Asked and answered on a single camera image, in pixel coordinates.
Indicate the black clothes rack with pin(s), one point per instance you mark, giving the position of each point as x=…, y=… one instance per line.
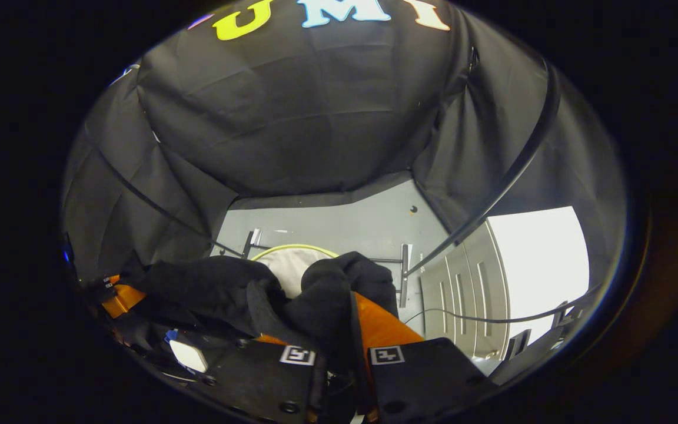
x=515, y=165

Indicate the beige laundry hamper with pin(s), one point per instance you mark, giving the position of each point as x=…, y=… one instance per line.
x=289, y=268

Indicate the black knit garment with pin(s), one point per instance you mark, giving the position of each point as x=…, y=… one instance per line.
x=209, y=288

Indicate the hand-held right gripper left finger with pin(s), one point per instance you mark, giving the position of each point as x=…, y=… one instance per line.
x=262, y=383

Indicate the white garment tag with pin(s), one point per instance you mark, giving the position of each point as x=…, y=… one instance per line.
x=189, y=355

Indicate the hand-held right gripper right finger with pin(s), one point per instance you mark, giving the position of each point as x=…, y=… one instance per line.
x=421, y=377

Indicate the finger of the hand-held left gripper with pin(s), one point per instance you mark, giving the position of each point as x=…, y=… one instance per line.
x=122, y=300

